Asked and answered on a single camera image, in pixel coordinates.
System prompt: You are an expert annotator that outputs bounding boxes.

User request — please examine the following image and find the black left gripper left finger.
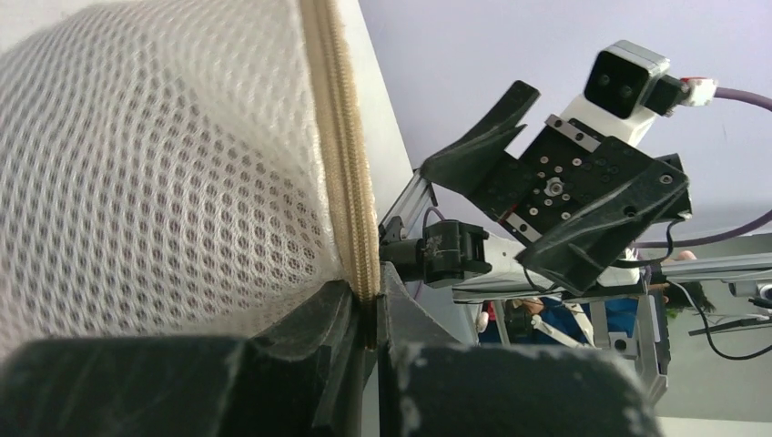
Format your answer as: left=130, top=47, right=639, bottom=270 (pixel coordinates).
left=1, top=281, right=364, bottom=436

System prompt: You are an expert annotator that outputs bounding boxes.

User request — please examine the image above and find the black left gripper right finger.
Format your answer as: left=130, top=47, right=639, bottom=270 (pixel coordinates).
left=378, top=262, right=663, bottom=436

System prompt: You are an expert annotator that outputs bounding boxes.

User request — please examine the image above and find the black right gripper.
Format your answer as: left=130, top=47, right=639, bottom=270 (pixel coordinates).
left=420, top=80, right=691, bottom=296

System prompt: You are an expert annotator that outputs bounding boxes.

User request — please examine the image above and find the white round mesh laundry bag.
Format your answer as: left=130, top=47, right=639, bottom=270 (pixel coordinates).
left=1, top=1, right=381, bottom=355

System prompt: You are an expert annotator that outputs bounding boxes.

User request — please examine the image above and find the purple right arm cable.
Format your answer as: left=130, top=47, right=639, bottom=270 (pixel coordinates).
left=633, top=86, right=772, bottom=249

